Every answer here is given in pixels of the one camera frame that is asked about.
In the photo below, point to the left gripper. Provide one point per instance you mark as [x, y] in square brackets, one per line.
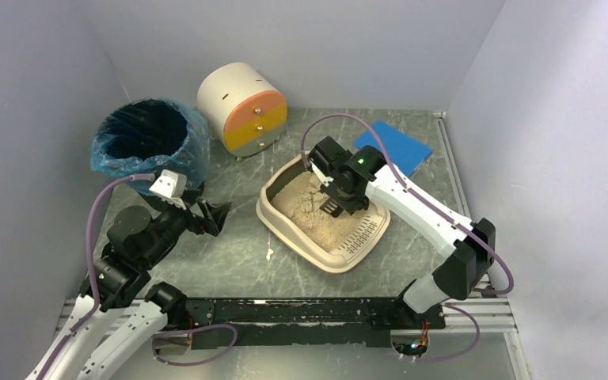
[199, 216]

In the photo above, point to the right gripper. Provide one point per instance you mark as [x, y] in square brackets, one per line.
[339, 201]

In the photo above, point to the black litter scoop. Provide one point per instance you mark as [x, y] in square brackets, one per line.
[331, 207]

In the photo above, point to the black bin with blue bag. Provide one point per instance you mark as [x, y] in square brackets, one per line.
[149, 135]

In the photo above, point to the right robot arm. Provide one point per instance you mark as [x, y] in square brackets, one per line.
[353, 181]

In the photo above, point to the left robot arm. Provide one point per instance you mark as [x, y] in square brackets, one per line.
[137, 242]

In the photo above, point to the sand litter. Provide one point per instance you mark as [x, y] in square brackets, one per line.
[300, 200]

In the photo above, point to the beige litter box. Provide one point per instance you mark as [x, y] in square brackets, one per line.
[352, 250]

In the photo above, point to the blue flat pad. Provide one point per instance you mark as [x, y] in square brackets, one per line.
[382, 143]

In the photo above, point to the cylindrical mini drawer cabinet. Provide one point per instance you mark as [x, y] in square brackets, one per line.
[246, 112]

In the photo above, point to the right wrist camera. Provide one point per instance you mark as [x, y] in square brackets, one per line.
[324, 179]

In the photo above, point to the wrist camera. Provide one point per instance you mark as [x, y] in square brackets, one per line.
[324, 179]
[169, 187]

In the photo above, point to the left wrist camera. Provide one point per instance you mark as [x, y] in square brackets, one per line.
[169, 187]

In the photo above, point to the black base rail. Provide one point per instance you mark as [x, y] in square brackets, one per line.
[307, 321]

